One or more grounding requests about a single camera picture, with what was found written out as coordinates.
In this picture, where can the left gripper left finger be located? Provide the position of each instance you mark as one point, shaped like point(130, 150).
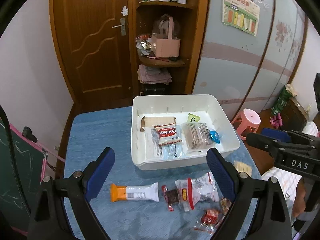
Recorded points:
point(49, 218)

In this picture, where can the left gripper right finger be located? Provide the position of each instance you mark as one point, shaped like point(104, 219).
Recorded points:
point(270, 219)

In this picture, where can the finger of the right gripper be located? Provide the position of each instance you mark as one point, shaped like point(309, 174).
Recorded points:
point(276, 134)
point(267, 143)

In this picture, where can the small red brown candy pack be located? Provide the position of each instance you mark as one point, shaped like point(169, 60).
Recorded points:
point(225, 204)

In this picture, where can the yellow puffed snack pack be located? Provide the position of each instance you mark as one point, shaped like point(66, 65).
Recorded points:
point(242, 167)

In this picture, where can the red orange small packet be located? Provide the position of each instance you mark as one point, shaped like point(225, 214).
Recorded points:
point(209, 222)

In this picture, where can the white red snack packet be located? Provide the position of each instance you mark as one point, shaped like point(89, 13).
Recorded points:
point(204, 188)

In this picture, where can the small blue snack packet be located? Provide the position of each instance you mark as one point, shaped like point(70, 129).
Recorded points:
point(214, 136)

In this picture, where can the orange white snack bar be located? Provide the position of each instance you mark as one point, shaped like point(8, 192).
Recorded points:
point(134, 193)

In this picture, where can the red zip clear bag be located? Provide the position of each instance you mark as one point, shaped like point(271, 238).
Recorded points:
point(182, 194)

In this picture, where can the clear wafer biscuit pack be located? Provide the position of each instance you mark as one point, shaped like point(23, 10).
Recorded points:
point(197, 136)

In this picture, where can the light blue clear bag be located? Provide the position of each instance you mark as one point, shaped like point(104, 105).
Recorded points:
point(154, 150)

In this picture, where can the red cookie packet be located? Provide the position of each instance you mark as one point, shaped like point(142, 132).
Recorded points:
point(168, 134)

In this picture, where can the person's right hand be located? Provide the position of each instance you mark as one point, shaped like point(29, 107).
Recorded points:
point(299, 203)

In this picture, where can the dark wooden cabinet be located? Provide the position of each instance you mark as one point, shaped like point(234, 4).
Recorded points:
point(293, 116)

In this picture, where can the green bag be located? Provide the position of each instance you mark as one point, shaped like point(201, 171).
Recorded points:
point(283, 98)

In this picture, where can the pink plastic stool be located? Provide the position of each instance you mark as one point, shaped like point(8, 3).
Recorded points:
point(246, 121)

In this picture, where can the blue table cloth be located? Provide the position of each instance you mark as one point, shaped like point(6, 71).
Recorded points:
point(90, 134)

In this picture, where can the small green snack packet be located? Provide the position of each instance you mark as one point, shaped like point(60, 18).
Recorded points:
point(193, 118)

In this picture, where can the white plastic storage bin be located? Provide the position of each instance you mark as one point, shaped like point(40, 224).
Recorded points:
point(145, 151)

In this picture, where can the sliding wardrobe door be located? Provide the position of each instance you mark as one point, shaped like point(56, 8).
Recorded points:
point(245, 63)

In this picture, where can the brown cardboard piece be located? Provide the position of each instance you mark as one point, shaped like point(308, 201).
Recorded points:
point(152, 121)

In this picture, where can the folded pink cloth pile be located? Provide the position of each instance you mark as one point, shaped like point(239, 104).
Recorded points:
point(149, 75)

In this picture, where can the wooden corner shelf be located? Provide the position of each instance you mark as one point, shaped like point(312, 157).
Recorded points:
point(192, 20)

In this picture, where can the shiny foil wrappers pile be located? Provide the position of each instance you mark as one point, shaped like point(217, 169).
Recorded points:
point(143, 42)

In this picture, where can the brown wooden door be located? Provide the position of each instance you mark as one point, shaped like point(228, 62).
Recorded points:
point(94, 57)

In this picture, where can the green chalkboard pink frame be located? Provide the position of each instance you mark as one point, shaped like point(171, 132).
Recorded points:
point(19, 186)

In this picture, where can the colourful wall poster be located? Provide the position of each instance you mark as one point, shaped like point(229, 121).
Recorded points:
point(240, 10)

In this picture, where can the pink basket with handle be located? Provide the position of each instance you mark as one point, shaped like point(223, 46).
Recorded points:
point(165, 37)

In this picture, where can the silver door handle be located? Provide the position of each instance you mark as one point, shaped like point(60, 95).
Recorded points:
point(121, 26)

